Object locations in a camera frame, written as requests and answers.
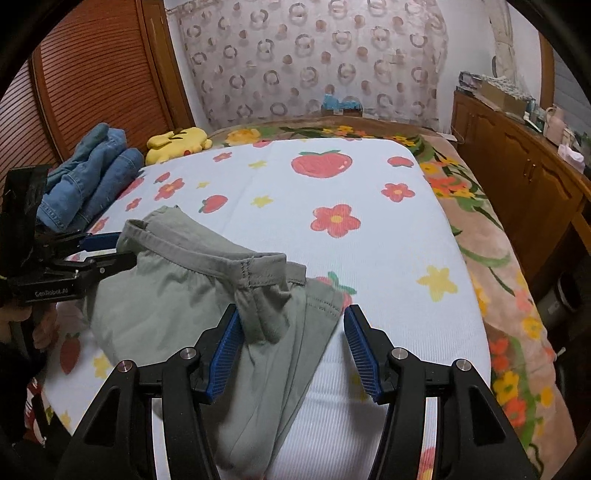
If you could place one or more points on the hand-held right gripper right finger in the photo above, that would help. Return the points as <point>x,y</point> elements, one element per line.
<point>360,355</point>

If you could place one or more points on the wooden cabinet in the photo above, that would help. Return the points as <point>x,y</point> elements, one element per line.
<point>508,157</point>

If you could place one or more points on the cardboard box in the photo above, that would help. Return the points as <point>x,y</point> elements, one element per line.
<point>505,99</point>

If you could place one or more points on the beige lace curtain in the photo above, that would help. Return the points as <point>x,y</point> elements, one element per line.
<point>503,41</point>

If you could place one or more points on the white strawberry print sheet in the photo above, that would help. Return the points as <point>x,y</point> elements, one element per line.
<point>369,258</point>

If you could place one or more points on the yellow plush toy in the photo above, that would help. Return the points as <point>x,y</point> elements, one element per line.
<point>178,141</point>

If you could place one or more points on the teal bottles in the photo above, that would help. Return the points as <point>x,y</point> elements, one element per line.
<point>535,119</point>

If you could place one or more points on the pink bag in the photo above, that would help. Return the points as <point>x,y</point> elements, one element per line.
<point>554,124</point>

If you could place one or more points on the blue jeans pile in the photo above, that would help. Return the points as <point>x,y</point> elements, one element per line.
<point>92,170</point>

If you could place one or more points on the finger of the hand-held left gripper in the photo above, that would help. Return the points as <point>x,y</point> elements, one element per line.
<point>115,263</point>
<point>104,241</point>

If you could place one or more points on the floral fleece blanket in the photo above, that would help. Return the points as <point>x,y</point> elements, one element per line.
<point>498,258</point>

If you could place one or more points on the wooden louvered wardrobe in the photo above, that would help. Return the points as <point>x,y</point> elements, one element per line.
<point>101,69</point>

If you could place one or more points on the blue toy at headboard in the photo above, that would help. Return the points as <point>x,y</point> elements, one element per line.
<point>341,105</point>

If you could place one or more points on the dark cylindrical bin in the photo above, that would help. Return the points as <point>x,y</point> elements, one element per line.
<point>558,300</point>

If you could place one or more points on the green pants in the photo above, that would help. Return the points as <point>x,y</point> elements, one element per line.
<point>184,295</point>

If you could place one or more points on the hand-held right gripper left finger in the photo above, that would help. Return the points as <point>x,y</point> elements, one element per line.
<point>224,355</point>

